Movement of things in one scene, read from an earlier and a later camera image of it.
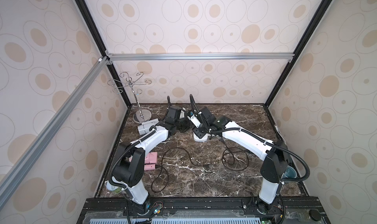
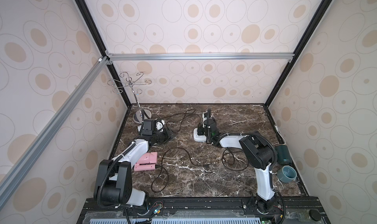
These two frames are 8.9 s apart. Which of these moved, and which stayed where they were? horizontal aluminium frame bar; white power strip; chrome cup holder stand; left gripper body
Moved: left gripper body
Stayed: white power strip; horizontal aluminium frame bar; chrome cup holder stand
